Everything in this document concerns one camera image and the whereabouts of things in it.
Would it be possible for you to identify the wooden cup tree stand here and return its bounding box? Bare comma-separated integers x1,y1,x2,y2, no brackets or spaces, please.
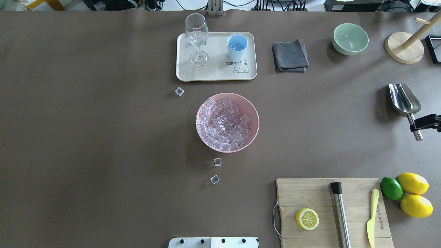
384,12,441,64

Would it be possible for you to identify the steel muddler black tip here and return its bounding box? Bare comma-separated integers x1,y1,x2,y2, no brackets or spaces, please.
330,182,352,248

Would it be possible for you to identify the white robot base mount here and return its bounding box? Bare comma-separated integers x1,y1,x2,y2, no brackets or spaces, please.
168,237,259,248

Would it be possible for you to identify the cream rabbit serving tray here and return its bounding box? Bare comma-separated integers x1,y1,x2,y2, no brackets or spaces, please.
175,32,258,82

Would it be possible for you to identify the folded grey cloth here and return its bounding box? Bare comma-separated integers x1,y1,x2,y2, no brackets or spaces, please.
271,38,310,73

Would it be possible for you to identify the loose ice cube below bowl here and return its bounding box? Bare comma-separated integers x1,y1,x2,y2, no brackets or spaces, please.
214,157,222,167

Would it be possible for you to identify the whole yellow lemon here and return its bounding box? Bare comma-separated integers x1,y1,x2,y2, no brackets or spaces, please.
396,172,429,195
400,194,433,218

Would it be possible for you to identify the black frame object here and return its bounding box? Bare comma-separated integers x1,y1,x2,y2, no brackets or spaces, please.
425,35,441,64

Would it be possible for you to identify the green lime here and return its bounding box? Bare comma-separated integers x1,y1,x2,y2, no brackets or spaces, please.
380,177,403,201

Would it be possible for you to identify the pile of clear ice cubes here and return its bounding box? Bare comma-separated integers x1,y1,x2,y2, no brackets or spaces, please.
195,97,255,152

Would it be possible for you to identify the mint green bowl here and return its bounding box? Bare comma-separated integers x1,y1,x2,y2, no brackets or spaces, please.
332,23,369,55

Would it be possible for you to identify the loose ice cube near tray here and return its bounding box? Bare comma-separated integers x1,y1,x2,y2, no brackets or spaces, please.
175,86,184,96

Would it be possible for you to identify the bamboo cutting board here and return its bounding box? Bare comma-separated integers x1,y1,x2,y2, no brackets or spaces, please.
276,178,380,248

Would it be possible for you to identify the yellow plastic knife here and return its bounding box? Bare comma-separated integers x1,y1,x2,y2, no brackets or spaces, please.
366,188,379,248

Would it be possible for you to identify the light blue cup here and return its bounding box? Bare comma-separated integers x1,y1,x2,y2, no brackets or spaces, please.
227,33,248,62

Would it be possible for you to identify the clear wine glass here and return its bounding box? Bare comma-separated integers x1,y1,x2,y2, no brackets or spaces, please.
185,13,209,66

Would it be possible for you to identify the stainless steel ice scoop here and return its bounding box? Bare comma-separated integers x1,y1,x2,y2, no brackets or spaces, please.
389,84,421,127

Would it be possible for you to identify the half cut lemon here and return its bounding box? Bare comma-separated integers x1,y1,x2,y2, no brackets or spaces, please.
296,208,319,230

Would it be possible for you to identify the loose ice cube lower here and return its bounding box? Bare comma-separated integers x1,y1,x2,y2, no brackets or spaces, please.
210,175,219,185

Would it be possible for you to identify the pink bowl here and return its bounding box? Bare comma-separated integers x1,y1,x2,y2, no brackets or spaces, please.
200,93,260,153

